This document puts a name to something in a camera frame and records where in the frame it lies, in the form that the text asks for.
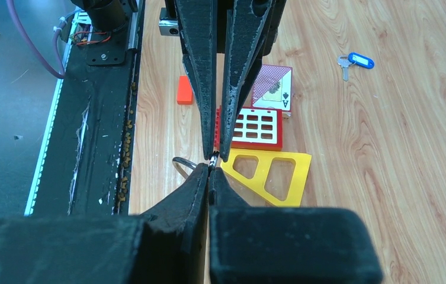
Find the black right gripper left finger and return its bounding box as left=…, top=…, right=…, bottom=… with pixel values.
left=140, top=163, right=209, bottom=283

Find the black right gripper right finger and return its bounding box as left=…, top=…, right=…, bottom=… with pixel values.
left=208, top=167, right=250, bottom=209

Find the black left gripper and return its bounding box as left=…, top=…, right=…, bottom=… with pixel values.
left=158, top=0, right=287, bottom=162

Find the large metal keyring with tags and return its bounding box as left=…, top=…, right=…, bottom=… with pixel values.
left=172, top=150, right=220, bottom=181

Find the blue tagged key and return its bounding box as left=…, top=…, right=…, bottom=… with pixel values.
left=337, top=52, right=375, bottom=82

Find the red window block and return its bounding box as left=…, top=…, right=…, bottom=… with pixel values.
left=232, top=107, right=283, bottom=151

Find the small orange-red block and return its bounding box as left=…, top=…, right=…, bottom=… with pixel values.
left=176, top=75, right=194, bottom=105

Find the yellow plastic triangle frame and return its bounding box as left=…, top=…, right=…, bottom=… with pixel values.
left=220, top=149, right=313, bottom=208

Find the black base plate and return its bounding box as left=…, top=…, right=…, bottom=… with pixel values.
left=24, top=1, right=145, bottom=216

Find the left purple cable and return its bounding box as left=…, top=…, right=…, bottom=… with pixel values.
left=5, top=0, right=69, bottom=80

